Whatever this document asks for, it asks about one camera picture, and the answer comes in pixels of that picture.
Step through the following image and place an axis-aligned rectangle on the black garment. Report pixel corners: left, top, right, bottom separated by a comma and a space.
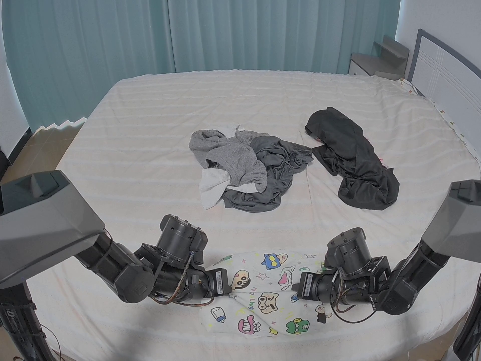
304, 107, 400, 210

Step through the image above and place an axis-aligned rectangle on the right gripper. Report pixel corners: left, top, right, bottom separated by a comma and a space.
292, 271, 339, 302

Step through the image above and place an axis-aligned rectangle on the grey bedside table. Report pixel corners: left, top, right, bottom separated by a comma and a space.
349, 34, 409, 81

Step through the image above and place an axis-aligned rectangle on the bed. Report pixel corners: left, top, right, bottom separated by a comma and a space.
23, 29, 481, 361

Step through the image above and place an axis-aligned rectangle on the blue-green curtain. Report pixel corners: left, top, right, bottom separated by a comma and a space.
0, 0, 177, 134
165, 0, 403, 76

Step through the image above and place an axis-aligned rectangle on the pile of clothes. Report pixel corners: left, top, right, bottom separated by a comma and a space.
189, 124, 314, 213

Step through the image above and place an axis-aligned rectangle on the white printed pyjama top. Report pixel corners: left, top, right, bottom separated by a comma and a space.
199, 250, 334, 337

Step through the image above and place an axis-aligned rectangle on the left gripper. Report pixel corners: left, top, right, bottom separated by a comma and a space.
188, 267, 232, 301

